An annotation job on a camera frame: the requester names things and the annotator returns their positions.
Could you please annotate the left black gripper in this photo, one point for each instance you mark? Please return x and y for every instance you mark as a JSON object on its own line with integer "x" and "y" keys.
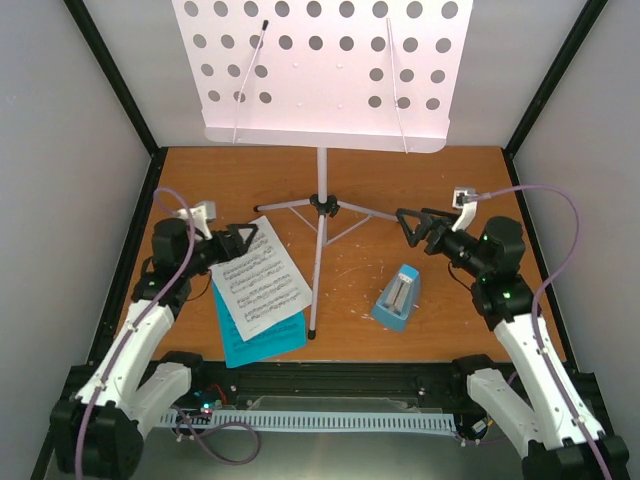
{"x": 235, "y": 239}

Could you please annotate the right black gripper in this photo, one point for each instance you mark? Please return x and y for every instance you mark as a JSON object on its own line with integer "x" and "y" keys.
{"x": 437, "y": 229}

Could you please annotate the white sheet music page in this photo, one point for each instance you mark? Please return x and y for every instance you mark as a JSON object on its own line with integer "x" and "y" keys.
{"x": 264, "y": 286}

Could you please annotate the blue metronome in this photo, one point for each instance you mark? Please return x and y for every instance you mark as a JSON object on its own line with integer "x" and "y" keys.
{"x": 398, "y": 301}

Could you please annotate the blue sheet music page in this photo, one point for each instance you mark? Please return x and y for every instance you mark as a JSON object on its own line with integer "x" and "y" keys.
{"x": 284, "y": 337}

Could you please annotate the white perforated music stand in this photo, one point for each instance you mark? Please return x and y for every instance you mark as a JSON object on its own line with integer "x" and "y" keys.
{"x": 364, "y": 75}

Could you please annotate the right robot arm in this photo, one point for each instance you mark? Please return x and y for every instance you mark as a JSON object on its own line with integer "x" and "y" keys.
{"x": 550, "y": 425}

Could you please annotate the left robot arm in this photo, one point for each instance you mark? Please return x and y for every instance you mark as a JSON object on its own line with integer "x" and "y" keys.
{"x": 101, "y": 431}

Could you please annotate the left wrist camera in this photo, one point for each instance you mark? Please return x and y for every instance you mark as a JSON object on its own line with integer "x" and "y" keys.
{"x": 203, "y": 214}

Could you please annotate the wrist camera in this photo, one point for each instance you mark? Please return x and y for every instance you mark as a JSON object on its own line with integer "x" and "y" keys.
{"x": 203, "y": 214}
{"x": 464, "y": 200}

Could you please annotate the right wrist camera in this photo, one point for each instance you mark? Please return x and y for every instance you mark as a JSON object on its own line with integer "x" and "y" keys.
{"x": 464, "y": 200}

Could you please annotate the black aluminium frame rail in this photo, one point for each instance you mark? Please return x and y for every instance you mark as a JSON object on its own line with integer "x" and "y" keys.
{"x": 424, "y": 385}

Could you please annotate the light blue cable duct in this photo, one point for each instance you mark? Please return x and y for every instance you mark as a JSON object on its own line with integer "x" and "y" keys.
{"x": 329, "y": 422}

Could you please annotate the metal base plate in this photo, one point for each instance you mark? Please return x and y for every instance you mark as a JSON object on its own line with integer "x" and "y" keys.
{"x": 234, "y": 450}

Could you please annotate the right black corner post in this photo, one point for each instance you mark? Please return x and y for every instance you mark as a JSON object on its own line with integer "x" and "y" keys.
{"x": 578, "y": 33}

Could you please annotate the black corner post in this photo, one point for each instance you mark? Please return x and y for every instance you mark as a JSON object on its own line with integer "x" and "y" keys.
{"x": 98, "y": 47}
{"x": 578, "y": 33}

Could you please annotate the left black corner post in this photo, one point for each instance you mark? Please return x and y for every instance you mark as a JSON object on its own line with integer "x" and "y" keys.
{"x": 98, "y": 47}

